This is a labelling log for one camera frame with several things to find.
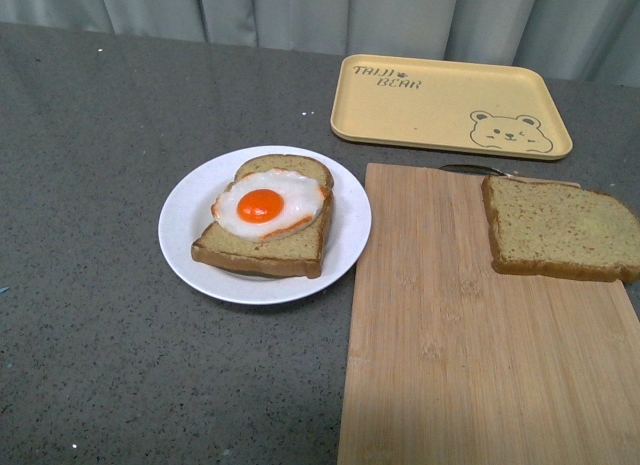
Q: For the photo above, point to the grey curtain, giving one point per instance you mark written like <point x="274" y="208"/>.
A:
<point x="591" y="40"/>

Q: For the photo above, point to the bread slice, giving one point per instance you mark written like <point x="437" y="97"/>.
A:
<point x="560" y="230"/>
<point x="298" y="254"/>

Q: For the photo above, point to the fried egg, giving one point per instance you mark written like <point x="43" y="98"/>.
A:
<point x="269" y="205"/>

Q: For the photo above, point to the white round plate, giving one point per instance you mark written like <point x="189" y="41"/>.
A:
<point x="186" y="213"/>

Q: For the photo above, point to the yellow bear tray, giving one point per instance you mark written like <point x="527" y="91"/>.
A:
<point x="452" y="106"/>

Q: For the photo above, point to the bamboo cutting board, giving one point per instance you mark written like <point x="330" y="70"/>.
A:
<point x="452" y="363"/>

